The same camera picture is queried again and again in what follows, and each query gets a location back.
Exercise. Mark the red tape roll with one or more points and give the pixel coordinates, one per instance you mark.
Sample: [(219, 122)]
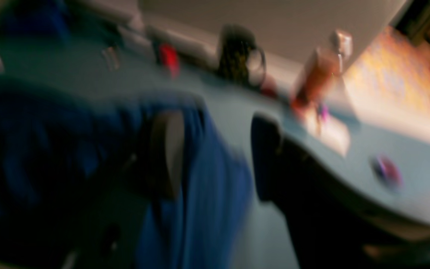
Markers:
[(269, 87)]

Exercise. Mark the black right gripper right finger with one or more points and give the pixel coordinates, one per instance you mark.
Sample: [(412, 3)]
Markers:
[(325, 234)]

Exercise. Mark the black mug gold pattern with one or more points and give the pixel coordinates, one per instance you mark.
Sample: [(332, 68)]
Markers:
[(237, 43)]

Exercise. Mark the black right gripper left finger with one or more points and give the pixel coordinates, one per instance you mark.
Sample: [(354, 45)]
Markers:
[(104, 219)]

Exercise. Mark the purple tape roll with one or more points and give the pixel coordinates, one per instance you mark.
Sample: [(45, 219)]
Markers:
[(387, 172)]

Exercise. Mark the orange plastic bottle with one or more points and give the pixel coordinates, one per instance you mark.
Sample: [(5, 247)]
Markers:
[(328, 60)]

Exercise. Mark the pink small clip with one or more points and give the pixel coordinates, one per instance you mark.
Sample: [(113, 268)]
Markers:
[(323, 113)]

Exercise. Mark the white paper card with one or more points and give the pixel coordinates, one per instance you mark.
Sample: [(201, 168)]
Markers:
[(330, 131)]

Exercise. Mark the dark blue t-shirt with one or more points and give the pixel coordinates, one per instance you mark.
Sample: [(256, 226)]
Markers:
[(52, 143)]

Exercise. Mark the red orange cube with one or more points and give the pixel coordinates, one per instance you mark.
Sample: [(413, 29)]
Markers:
[(169, 59)]

